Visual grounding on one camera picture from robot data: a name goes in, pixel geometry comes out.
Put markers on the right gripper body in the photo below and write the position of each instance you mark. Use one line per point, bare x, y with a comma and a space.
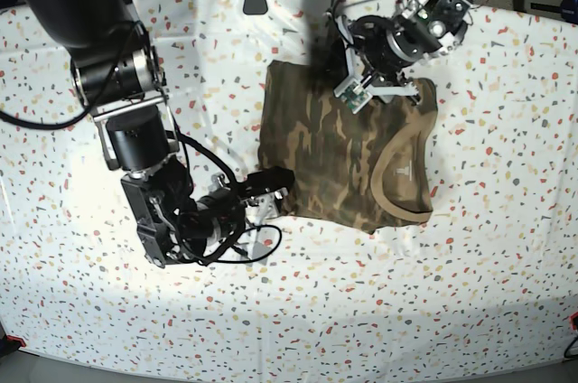
223, 208

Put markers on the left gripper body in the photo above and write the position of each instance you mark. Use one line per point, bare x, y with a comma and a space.
391, 44

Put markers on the camouflage T-shirt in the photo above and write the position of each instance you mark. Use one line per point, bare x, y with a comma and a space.
366, 170

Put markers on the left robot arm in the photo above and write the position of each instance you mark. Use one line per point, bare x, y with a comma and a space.
444, 19

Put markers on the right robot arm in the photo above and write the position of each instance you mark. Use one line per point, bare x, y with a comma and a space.
118, 81

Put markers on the terrazzo pattern table cloth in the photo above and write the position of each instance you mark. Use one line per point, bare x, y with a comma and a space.
487, 285

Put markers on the red table clamp left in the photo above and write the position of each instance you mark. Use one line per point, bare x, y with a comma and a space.
10, 343

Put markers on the red table clamp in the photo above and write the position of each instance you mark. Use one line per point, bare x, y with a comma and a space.
574, 321
10, 343

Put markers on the red table clamp right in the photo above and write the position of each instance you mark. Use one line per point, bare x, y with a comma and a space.
574, 321

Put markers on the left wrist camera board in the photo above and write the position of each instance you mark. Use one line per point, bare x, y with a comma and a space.
354, 93

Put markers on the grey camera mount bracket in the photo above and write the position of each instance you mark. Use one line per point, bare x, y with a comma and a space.
255, 7

